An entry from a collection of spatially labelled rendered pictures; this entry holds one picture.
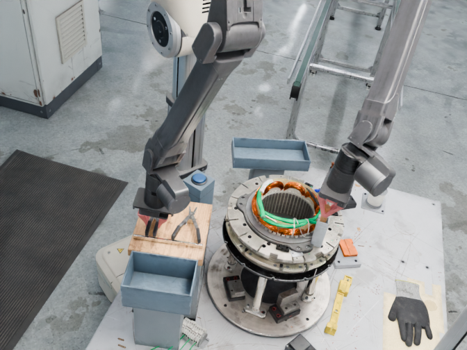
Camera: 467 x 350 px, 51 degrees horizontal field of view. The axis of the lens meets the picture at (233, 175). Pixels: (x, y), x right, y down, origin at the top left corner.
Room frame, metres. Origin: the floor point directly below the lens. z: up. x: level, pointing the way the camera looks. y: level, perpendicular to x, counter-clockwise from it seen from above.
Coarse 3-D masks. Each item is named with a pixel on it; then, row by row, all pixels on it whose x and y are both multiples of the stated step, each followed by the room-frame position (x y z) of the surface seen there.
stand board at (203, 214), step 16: (192, 208) 0.94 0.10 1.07; (208, 208) 0.95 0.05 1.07; (144, 224) 0.86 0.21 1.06; (176, 224) 0.88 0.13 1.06; (192, 224) 0.88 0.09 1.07; (208, 224) 0.89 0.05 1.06; (144, 240) 0.81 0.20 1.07; (192, 240) 0.83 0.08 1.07; (176, 256) 0.77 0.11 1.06; (192, 256) 0.78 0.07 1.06
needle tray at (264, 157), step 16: (240, 144) 1.30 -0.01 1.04; (256, 144) 1.30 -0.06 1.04; (272, 144) 1.31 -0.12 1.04; (288, 144) 1.32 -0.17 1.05; (304, 144) 1.32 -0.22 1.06; (240, 160) 1.19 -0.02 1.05; (256, 160) 1.20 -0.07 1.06; (272, 160) 1.21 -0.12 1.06; (288, 160) 1.21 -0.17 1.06; (304, 160) 1.22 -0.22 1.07; (256, 176) 1.21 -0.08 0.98
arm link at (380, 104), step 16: (416, 0) 1.01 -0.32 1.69; (432, 0) 1.04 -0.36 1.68; (400, 16) 1.01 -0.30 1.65; (416, 16) 0.99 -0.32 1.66; (400, 32) 0.98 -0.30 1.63; (416, 32) 0.98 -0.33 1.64; (384, 48) 0.98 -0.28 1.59; (400, 48) 0.96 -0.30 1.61; (384, 64) 0.95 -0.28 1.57; (400, 64) 0.93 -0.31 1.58; (384, 80) 0.92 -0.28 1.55; (400, 80) 0.92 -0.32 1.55; (368, 96) 0.91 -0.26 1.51; (384, 96) 0.90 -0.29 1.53; (368, 112) 0.88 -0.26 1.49; (384, 112) 0.87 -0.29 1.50; (352, 128) 0.87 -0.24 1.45; (384, 128) 0.87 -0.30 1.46
